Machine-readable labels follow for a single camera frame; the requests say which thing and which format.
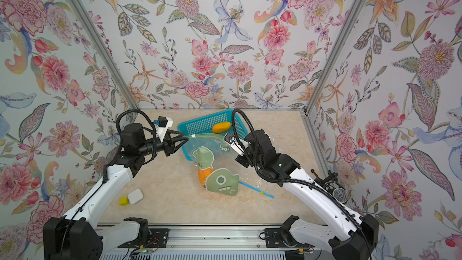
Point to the yellow green cube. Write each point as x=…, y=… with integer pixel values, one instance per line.
x=124, y=201

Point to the right corner aluminium post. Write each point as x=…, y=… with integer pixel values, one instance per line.
x=338, y=47

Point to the white square box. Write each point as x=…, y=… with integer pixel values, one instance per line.
x=135, y=196

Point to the teal plastic basket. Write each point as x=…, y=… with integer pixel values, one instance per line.
x=204, y=124

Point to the corner aluminium post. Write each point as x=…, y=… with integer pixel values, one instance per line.
x=100, y=47
x=338, y=47

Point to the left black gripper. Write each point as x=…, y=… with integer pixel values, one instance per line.
x=167, y=148

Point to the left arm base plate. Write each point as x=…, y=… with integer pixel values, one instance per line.
x=154, y=239

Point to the clear blue-zipper bag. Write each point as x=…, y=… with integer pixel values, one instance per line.
x=256, y=184

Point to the left corner aluminium post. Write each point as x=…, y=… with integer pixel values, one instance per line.
x=100, y=47

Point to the green printed zip-top bag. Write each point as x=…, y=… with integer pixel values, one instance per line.
x=211, y=151

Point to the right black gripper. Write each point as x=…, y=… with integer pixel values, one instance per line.
x=243, y=159

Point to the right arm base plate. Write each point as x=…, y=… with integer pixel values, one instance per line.
x=288, y=238

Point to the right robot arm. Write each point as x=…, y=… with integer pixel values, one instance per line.
x=345, y=234

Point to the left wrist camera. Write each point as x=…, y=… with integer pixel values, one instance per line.
x=162, y=124

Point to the yellow mango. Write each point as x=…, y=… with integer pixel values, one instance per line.
x=221, y=127

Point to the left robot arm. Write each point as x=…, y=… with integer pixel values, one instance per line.
x=75, y=236

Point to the large orange mango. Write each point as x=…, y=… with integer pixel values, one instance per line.
x=203, y=174

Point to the aluminium front rail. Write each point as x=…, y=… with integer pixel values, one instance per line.
x=218, y=243

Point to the black microphone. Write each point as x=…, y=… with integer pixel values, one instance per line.
x=332, y=186

